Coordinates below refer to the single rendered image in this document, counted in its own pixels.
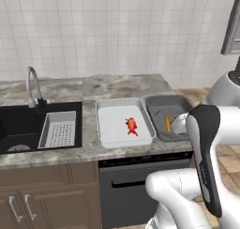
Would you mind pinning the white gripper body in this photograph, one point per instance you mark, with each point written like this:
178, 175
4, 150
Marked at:
179, 124

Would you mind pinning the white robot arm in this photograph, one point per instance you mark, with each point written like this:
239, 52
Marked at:
175, 189

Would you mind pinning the orange carrot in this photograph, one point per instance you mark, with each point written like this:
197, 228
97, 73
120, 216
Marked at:
168, 124

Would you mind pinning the dark grey tupperware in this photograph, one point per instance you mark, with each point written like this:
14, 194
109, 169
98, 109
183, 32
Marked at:
159, 114

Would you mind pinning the red fish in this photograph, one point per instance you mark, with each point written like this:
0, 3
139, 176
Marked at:
132, 125

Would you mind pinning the light grey tupperware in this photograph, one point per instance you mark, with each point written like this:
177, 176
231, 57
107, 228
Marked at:
112, 129

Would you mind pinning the dark grey dishwasher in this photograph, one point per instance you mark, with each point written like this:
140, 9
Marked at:
125, 204

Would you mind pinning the narrow brown drawer front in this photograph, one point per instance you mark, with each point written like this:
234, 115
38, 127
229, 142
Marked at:
83, 173

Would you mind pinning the grey extractor hood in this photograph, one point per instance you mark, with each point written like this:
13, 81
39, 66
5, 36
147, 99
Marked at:
232, 26

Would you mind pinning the grey perforated sink strainer tray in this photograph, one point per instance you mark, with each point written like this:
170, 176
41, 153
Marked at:
59, 131

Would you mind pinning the brown cupboard door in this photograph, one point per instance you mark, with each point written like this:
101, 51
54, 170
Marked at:
62, 207
4, 214

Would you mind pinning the silver sink tap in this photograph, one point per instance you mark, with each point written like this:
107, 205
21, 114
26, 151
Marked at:
30, 82

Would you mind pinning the wide brown drawer front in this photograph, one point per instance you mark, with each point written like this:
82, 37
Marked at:
31, 178

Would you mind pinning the black kitchen sink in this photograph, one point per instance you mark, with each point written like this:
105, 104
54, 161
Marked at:
18, 126

